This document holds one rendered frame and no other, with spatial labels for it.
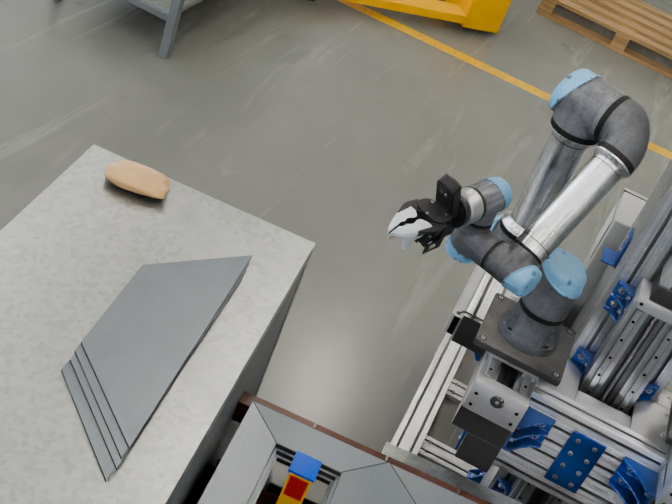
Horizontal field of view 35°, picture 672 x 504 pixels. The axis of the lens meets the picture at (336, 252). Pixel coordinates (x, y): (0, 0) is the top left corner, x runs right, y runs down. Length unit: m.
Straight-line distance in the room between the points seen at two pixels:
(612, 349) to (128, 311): 1.17
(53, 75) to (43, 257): 2.77
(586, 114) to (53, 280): 1.17
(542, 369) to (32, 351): 1.17
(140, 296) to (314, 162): 2.79
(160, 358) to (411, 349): 2.11
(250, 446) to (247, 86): 3.26
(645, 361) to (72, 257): 1.37
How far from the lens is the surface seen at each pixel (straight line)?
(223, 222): 2.58
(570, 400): 2.71
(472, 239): 2.30
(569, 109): 2.39
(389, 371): 4.01
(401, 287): 4.42
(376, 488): 2.39
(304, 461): 2.32
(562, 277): 2.51
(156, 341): 2.18
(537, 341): 2.60
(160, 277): 2.33
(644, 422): 2.79
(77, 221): 2.47
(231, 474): 2.29
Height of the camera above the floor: 2.54
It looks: 35 degrees down
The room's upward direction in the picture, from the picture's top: 22 degrees clockwise
